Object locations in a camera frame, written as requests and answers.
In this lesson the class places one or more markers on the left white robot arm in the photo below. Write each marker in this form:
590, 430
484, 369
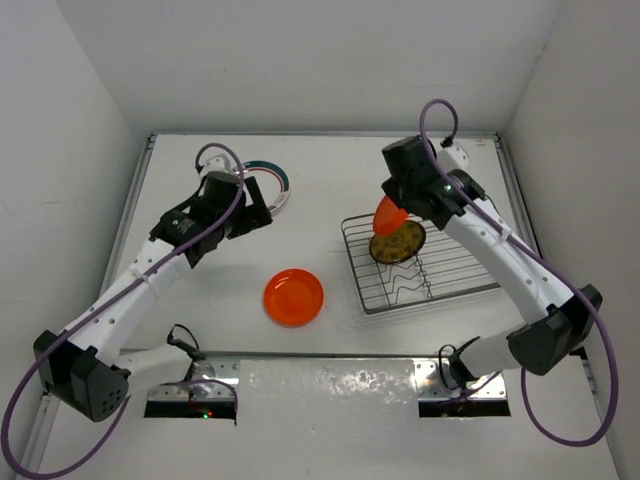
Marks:
84, 365

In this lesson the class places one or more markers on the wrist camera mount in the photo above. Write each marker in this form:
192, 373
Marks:
453, 157
218, 163

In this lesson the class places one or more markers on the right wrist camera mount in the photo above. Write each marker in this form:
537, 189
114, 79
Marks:
453, 157

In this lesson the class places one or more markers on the yellow brown plate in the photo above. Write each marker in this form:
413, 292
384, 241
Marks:
399, 246

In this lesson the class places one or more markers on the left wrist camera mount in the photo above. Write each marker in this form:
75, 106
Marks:
218, 163

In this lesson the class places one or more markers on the metal wire dish rack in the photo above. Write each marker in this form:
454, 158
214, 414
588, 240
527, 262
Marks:
442, 270

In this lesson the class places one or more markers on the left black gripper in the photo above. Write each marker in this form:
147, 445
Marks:
255, 213

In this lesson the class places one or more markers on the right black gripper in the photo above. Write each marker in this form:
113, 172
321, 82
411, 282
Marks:
390, 188

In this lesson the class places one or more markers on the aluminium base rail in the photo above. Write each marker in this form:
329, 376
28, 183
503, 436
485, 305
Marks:
320, 372

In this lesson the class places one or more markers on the orange plastic plate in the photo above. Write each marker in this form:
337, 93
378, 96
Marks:
388, 218
293, 298

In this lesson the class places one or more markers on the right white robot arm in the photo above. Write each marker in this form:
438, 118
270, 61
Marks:
555, 320

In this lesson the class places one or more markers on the dark green rimmed plate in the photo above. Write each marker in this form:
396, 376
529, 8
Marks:
273, 182

